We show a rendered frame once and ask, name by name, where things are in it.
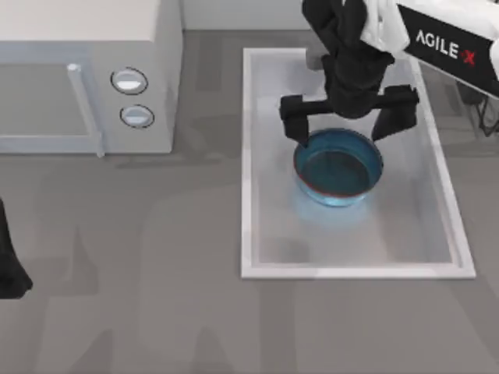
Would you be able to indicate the blue bowl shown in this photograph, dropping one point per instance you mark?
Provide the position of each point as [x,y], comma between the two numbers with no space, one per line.
[335,171]

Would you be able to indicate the white shallow sink basin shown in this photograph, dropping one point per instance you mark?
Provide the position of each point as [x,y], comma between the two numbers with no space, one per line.
[409,218]

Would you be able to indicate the pale microwave oven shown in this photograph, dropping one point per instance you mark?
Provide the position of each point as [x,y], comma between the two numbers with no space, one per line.
[163,78]

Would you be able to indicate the small round microwave knob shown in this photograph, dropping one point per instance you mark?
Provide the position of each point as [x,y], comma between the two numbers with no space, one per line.
[136,116]

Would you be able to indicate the large round microwave knob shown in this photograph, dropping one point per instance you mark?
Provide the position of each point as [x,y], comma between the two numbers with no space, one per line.
[129,80]

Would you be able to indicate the microwave oven door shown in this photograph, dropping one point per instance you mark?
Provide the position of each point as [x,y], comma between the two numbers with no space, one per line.
[35,101]

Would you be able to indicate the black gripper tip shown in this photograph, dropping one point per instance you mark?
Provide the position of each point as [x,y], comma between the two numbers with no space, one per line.
[9,265]

